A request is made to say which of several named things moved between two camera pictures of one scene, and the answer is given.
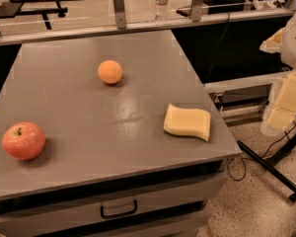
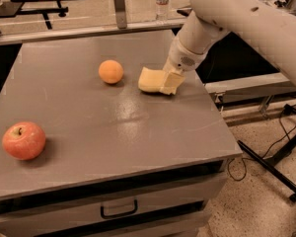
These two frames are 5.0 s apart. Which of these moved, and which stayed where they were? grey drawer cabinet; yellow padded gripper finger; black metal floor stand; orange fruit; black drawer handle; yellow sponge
Moved: yellow sponge; yellow padded gripper finger
Stayed: black drawer handle; black metal floor stand; orange fruit; grey drawer cabinet
